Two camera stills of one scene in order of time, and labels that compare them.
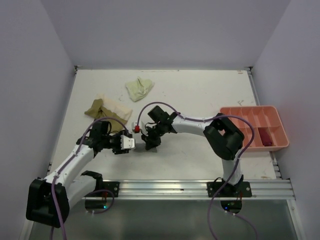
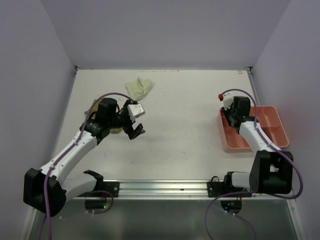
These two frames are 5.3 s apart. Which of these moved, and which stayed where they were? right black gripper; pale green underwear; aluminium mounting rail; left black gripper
Moved: right black gripper; left black gripper
Stayed: aluminium mounting rail; pale green underwear
